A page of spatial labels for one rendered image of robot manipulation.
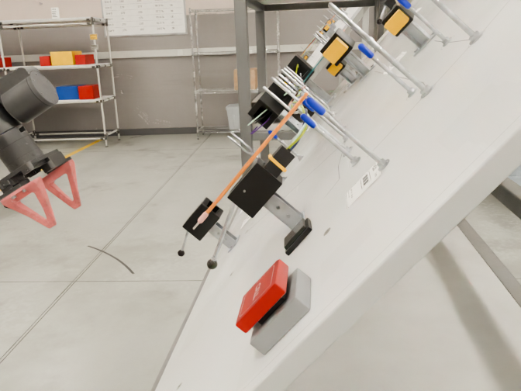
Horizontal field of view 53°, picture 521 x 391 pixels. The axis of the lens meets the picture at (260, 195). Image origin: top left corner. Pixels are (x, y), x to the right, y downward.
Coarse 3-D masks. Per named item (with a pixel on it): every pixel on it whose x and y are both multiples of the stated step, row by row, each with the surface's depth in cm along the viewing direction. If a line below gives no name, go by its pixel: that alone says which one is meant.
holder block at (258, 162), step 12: (252, 168) 62; (264, 168) 62; (240, 180) 63; (252, 180) 62; (264, 180) 62; (276, 180) 62; (240, 192) 63; (252, 192) 62; (264, 192) 62; (240, 204) 63; (252, 204) 63; (264, 204) 63; (252, 216) 63
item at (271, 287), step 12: (276, 264) 44; (264, 276) 44; (276, 276) 41; (252, 288) 45; (264, 288) 42; (276, 288) 40; (252, 300) 42; (264, 300) 41; (276, 300) 40; (240, 312) 43; (252, 312) 41; (264, 312) 41; (240, 324) 41; (252, 324) 41
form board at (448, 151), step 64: (448, 0) 89; (512, 0) 54; (448, 64) 57; (512, 64) 40; (384, 128) 62; (448, 128) 43; (512, 128) 32; (320, 192) 67; (384, 192) 45; (448, 192) 34; (256, 256) 74; (320, 256) 48; (384, 256) 35; (192, 320) 81; (320, 320) 37; (192, 384) 54; (256, 384) 39
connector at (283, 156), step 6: (276, 150) 65; (282, 150) 62; (288, 150) 62; (276, 156) 62; (282, 156) 62; (288, 156) 62; (294, 156) 62; (270, 162) 62; (282, 162) 62; (288, 162) 62; (270, 168) 62; (276, 168) 62; (276, 174) 62
